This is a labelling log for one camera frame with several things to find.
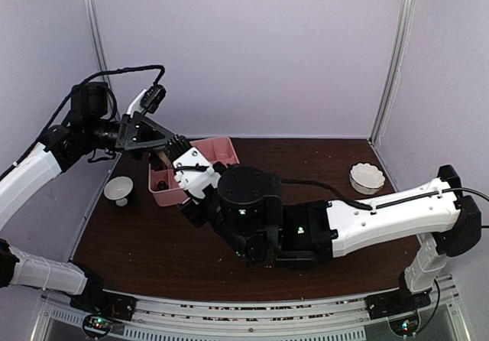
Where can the dark brown rolled sock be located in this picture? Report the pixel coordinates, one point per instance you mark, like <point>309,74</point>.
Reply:
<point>161,186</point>

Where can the white round cup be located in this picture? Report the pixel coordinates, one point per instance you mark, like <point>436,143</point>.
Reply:
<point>119,191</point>

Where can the tan ribbed sock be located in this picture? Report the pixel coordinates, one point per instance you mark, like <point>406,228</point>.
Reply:
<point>162,156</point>

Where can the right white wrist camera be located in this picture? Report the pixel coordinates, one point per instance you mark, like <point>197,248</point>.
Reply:
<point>192,171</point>

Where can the pink divided organizer tray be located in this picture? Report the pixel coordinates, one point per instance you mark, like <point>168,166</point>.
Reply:
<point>214,150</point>

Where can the aluminium frame post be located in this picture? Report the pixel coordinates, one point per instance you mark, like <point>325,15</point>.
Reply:
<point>95,33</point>
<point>393,73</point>

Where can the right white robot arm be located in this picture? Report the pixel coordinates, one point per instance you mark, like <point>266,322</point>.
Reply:
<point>244,206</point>

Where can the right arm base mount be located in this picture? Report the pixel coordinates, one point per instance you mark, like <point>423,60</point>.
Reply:
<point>400,309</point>

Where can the white scalloped bowl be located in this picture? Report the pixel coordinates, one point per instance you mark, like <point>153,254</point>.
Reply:
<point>366,178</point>

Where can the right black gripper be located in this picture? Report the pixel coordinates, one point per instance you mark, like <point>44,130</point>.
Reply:
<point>190,215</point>

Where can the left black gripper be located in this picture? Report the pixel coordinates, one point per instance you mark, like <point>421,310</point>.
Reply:
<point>138,128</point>

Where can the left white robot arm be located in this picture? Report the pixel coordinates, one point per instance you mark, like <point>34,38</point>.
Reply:
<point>30,187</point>

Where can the right aluminium frame post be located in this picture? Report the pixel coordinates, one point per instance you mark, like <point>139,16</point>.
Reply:
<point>393,73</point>

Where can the left aluminium frame post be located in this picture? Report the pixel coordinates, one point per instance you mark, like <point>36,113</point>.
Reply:
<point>95,33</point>

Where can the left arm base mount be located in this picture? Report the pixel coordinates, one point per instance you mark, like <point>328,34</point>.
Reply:
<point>105,314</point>

